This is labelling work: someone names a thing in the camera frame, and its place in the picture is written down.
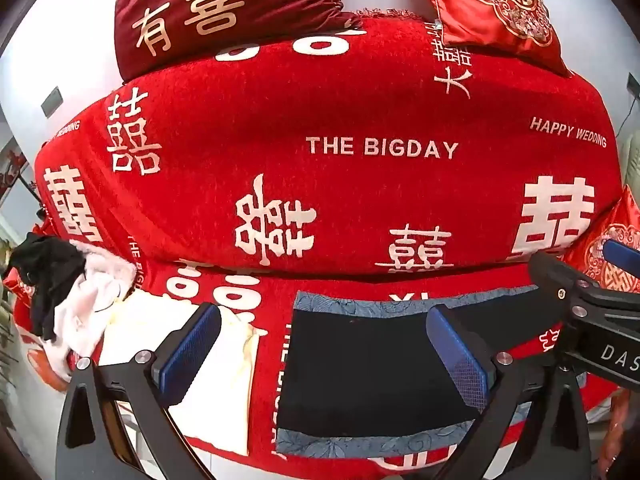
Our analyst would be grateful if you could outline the cream folded cloth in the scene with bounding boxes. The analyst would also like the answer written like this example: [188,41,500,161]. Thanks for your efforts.
[97,290,261,457]

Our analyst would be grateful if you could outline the dark pants with blue trim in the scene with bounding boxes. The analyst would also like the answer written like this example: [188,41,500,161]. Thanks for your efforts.
[275,285,568,457]

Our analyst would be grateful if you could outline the white cloth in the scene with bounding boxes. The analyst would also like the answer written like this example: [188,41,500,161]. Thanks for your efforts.
[50,240,138,383]

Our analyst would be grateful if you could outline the dark red printed pillow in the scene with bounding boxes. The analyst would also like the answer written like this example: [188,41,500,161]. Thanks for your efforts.
[114,0,363,83]

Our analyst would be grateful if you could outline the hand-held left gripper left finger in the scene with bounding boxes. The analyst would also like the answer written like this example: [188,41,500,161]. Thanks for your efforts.
[55,302,223,480]

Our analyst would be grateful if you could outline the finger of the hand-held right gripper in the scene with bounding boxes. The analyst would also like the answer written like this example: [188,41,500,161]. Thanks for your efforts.
[529,251,603,322]
[601,239,640,292]

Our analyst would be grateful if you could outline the black cloth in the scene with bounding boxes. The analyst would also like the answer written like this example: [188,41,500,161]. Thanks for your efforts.
[2,234,88,343]

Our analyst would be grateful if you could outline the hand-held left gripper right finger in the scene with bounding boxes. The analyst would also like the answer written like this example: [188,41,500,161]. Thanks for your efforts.
[425,304,601,480]

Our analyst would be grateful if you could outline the grey wall switch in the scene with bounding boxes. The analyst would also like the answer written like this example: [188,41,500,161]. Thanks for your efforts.
[42,86,65,118]

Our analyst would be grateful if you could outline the red printed sofa cover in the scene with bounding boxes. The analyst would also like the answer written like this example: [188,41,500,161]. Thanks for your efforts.
[12,22,626,480]

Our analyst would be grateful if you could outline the red embroidered cushion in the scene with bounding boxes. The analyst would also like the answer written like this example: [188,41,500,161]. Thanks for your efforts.
[417,0,573,78]
[565,185,640,293]

